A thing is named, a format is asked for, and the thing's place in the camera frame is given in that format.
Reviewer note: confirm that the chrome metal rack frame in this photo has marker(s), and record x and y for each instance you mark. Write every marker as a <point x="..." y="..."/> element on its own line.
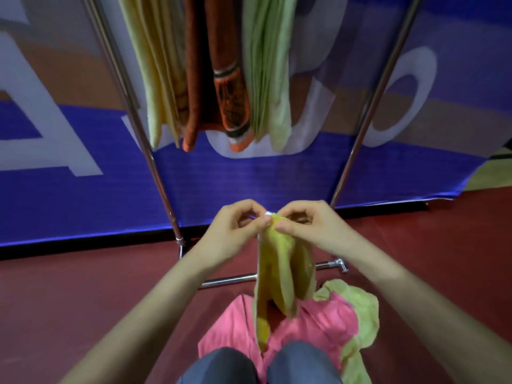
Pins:
<point x="132" y="107"/>

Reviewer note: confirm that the person's left forearm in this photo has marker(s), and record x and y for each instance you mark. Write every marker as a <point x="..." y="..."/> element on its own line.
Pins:
<point x="140" y="323"/>

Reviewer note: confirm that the bright yellow towel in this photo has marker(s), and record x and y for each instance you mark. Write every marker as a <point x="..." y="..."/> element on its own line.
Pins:
<point x="280" y="271"/>

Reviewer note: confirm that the pale yellow striped towel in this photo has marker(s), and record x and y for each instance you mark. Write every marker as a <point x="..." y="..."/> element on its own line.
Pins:
<point x="156" y="67"/>

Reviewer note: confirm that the person's right forearm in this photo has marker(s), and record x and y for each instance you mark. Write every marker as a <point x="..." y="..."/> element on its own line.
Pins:
<point x="432" y="307"/>

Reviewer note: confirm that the orange towel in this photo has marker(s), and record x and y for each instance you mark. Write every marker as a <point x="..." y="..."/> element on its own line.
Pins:
<point x="224" y="75"/>

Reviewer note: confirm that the light green towel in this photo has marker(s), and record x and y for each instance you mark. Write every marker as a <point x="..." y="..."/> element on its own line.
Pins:
<point x="268" y="67"/>

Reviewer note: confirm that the person's right hand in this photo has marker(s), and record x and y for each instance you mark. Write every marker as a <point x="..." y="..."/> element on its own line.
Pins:
<point x="320" y="227"/>

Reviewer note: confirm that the blue printed banner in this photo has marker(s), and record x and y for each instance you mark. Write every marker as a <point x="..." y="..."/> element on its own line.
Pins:
<point x="280" y="175"/>

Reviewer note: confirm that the pink towel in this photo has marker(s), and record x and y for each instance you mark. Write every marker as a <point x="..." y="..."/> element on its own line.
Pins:
<point x="320" y="319"/>

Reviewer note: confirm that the person's left hand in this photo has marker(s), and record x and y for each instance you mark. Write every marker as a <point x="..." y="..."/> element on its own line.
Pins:
<point x="232" y="231"/>

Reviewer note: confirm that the pale yellow-green towel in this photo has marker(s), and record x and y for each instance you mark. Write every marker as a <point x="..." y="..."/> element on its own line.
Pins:
<point x="366" y="311"/>

